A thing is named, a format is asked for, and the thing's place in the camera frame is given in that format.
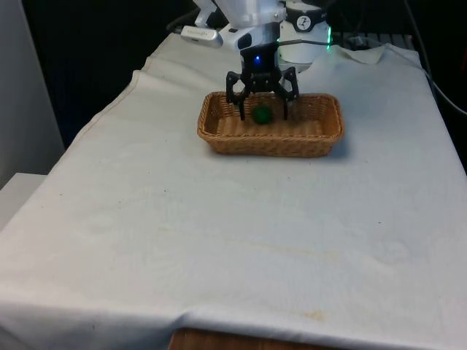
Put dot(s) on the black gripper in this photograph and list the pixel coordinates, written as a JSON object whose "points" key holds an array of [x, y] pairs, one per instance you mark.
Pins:
{"points": [[258, 69]]}

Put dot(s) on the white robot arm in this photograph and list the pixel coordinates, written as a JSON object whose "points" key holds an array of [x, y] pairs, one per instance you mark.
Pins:
{"points": [[303, 36]]}

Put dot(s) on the green ball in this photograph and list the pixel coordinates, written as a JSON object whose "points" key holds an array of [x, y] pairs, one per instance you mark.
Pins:
{"points": [[262, 114]]}

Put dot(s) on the rectangular wicker basket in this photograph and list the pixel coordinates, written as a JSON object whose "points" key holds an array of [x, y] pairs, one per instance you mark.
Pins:
{"points": [[270, 142]]}

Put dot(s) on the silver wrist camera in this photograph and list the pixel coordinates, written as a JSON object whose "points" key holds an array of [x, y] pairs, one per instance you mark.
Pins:
{"points": [[201, 35]]}

